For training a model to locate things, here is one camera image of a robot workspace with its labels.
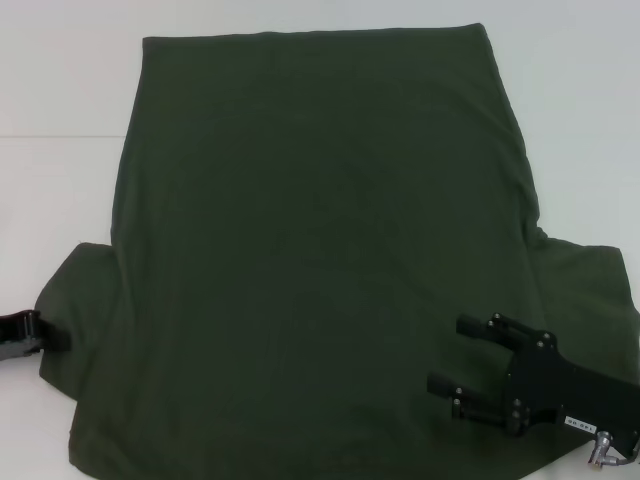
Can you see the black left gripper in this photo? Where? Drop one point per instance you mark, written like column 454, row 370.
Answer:
column 17, row 332

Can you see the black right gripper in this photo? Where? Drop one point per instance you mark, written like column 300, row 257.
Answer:
column 560, row 390

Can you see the dark green t-shirt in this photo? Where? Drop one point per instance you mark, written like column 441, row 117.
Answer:
column 300, row 225

